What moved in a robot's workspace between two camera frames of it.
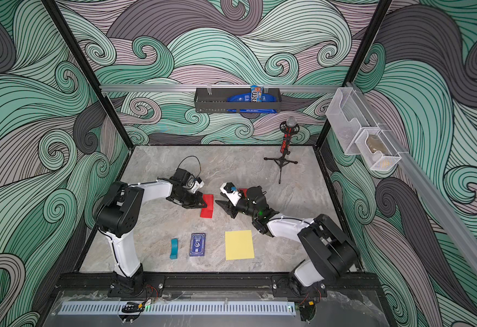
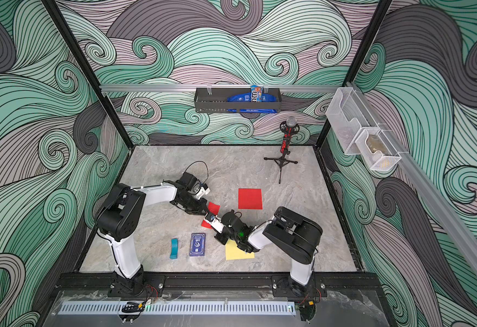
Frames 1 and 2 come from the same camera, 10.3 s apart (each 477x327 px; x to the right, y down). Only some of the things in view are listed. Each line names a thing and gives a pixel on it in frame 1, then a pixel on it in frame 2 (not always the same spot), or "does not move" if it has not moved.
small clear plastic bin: [377, 150] does not move
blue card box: [197, 246] does not move
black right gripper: [232, 208] to [223, 237]
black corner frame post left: [97, 88] does not move
